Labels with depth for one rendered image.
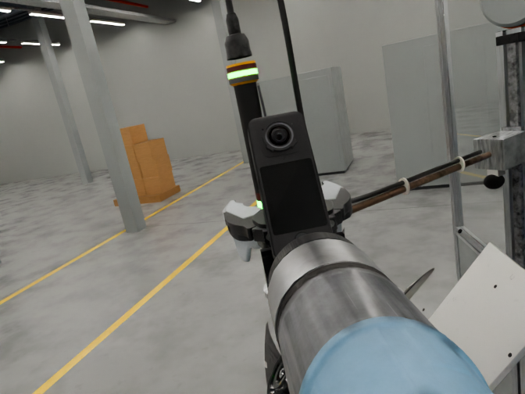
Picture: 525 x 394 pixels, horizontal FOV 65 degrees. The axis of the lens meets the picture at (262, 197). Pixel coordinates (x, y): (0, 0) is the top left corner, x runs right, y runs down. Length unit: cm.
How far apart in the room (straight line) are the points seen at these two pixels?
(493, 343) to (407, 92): 530
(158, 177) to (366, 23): 739
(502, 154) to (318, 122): 687
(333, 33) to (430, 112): 730
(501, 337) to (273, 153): 66
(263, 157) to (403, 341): 18
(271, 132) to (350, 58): 1250
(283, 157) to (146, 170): 856
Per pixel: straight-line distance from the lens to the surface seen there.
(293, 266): 24
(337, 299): 20
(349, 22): 1286
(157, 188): 879
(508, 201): 120
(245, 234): 36
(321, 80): 774
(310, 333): 19
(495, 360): 87
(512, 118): 113
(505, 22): 113
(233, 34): 61
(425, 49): 601
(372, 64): 1273
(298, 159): 31
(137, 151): 882
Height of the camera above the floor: 177
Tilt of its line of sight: 14 degrees down
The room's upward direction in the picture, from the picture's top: 11 degrees counter-clockwise
